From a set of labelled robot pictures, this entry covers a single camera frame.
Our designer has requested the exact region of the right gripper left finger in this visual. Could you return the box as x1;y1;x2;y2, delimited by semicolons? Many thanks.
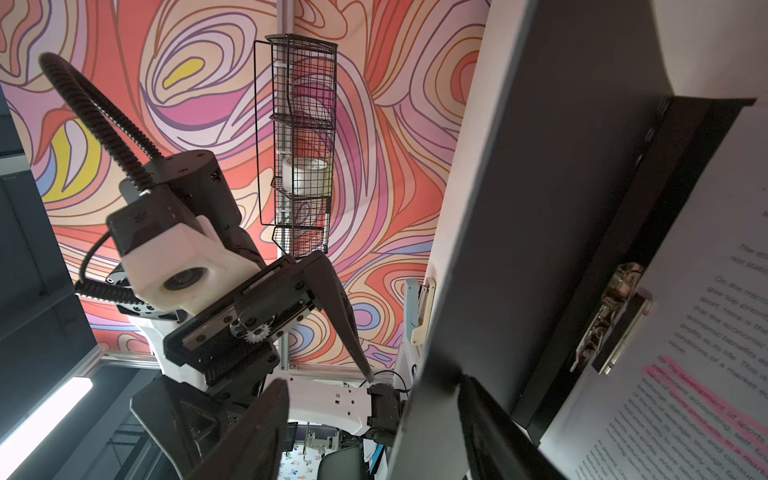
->
185;379;290;479

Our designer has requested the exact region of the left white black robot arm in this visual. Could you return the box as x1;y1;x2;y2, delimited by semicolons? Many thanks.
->
107;150;371;479

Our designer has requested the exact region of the silver tape roll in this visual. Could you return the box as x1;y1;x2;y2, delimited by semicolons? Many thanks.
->
281;155;332;197

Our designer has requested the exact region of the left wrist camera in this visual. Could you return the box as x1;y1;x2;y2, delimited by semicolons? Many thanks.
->
106;197;264;315

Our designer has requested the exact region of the black wire basket left wall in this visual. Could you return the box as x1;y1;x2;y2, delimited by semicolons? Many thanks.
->
261;33;338;259

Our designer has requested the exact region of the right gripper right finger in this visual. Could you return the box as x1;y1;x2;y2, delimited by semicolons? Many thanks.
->
457;375;563;480

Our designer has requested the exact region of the white black lever arch folder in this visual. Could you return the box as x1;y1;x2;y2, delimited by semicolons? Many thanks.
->
388;1;767;479

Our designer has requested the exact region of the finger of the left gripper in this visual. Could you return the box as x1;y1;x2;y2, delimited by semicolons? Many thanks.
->
299;251;374;383
130;375;246;474

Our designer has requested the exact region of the light blue stapler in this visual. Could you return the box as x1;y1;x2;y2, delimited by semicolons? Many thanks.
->
404;277;436;347

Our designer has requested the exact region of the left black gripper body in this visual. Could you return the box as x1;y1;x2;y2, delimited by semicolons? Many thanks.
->
163;256;314;386

